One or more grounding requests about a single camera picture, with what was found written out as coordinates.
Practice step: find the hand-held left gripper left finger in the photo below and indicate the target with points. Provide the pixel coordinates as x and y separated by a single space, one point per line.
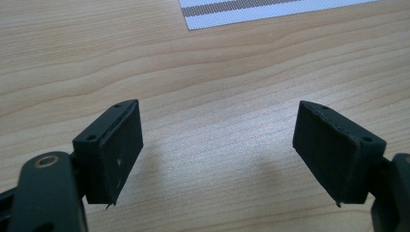
109 154

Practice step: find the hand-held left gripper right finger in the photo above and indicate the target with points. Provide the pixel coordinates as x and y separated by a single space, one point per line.
335 151

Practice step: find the white striped woven placemat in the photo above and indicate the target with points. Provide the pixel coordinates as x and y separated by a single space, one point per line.
257 9

